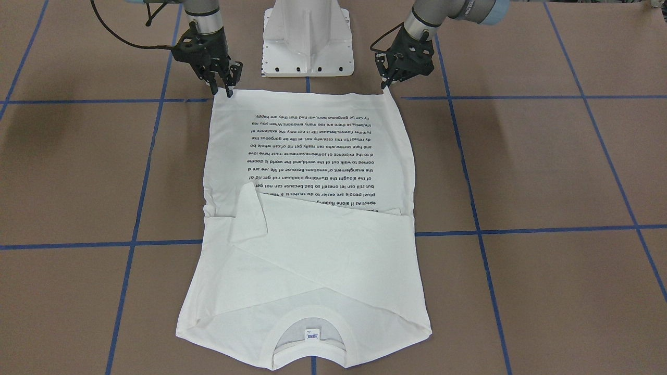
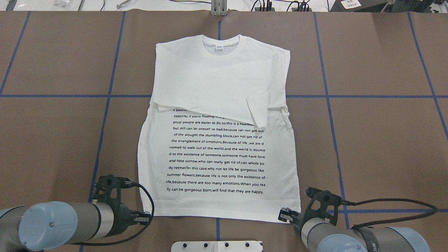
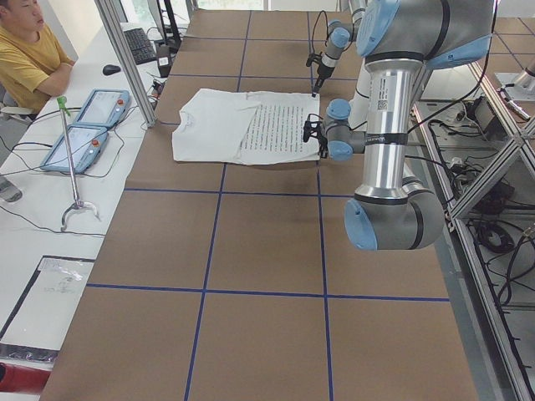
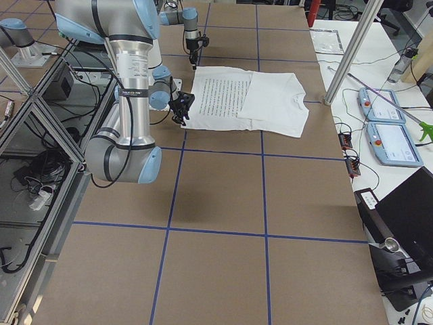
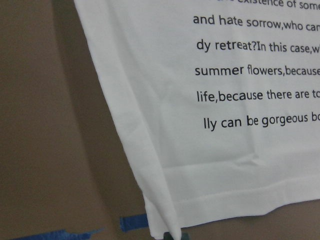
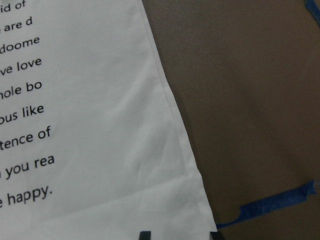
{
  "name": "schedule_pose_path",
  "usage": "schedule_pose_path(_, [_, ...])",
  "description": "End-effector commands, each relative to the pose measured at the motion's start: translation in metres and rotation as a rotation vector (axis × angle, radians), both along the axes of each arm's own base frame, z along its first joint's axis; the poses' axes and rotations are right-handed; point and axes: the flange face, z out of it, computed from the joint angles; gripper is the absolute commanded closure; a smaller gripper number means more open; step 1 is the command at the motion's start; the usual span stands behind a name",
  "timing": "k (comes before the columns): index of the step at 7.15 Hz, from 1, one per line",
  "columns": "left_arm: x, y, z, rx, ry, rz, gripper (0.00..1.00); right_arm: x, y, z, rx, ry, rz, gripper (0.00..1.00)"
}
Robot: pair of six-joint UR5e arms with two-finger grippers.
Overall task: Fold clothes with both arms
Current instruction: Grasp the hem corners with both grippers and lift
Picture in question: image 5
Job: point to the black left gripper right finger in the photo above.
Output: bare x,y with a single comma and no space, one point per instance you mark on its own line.
185,236

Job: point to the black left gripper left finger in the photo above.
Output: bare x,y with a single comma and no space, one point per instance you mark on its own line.
167,236

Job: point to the white long-sleeve printed shirt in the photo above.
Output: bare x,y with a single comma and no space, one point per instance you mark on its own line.
216,102

